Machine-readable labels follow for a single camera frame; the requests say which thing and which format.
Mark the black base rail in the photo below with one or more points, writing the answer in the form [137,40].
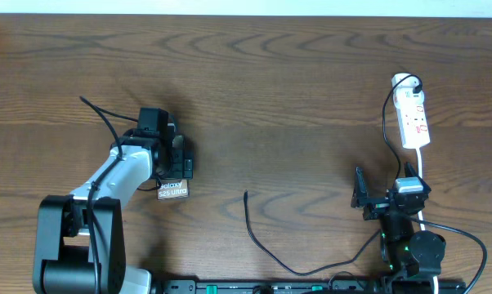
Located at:
[338,285]

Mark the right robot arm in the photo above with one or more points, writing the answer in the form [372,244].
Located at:
[414,256]

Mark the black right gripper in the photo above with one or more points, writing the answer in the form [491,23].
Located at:
[377,207]

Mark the white power strip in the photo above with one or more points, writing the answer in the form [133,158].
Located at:
[408,99]

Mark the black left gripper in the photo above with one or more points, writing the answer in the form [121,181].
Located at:
[179,166]

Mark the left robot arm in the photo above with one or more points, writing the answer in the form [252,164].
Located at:
[80,244]

